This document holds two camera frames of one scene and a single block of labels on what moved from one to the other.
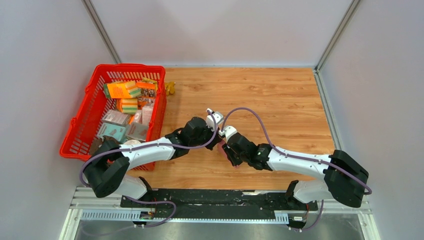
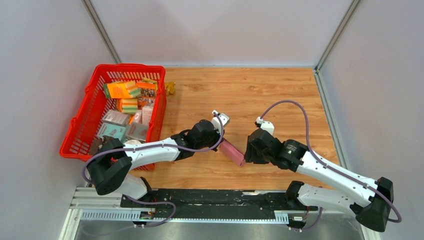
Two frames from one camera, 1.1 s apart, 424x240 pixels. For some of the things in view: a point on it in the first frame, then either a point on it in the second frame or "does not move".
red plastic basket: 85,124 does not move
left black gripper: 216,139 does not move
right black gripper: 229,152 -> 250,156
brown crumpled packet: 103,144 does not move
